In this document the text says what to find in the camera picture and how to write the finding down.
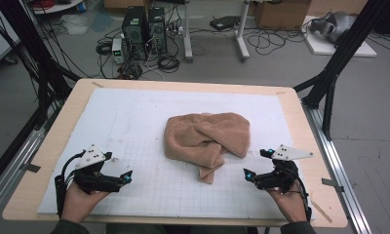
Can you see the grey rounded machine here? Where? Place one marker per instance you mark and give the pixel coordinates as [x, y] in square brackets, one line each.
[336, 24]

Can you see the tan towel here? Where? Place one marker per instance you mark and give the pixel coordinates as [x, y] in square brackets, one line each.
[199, 136]

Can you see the white desk frame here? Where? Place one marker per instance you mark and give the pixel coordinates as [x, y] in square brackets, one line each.
[188, 35]

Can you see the grey tape strip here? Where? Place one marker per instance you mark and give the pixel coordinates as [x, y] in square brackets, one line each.
[331, 183]

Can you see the large cardboard box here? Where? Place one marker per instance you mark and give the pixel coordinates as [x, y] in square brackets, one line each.
[280, 14]

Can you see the person's left hand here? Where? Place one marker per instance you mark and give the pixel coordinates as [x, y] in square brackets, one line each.
[77, 204]

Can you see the narrow black computer tower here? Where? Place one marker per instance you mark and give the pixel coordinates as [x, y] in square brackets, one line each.
[157, 29]

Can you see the person's right hand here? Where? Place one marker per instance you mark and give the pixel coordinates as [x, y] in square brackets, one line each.
[290, 204]

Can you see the black metal frame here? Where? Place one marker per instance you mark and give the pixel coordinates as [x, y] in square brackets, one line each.
[345, 45]
[30, 48]

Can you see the white grid mat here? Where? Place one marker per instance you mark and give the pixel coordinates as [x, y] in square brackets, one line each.
[150, 107]

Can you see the clear plastic sheet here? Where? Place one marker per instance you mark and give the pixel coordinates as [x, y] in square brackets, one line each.
[74, 25]

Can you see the black tape strip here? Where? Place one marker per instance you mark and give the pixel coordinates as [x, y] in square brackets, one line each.
[32, 168]

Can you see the wide black computer tower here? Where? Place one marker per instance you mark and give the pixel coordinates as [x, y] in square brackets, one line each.
[134, 29]

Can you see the aluminium rail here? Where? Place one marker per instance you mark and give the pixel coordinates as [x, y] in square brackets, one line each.
[332, 156]
[17, 162]

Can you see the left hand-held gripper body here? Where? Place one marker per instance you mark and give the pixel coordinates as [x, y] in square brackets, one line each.
[92, 177]

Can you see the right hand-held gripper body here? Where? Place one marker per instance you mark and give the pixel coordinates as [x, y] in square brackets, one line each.
[279, 177]

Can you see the round white table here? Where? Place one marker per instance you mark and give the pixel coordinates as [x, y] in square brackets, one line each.
[59, 7]

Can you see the small white power supply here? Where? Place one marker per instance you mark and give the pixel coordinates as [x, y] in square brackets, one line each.
[118, 50]

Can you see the flat black device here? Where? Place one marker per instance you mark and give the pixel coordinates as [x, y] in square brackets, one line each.
[225, 22]

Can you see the white floor board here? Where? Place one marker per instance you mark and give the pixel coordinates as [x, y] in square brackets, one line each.
[319, 47]

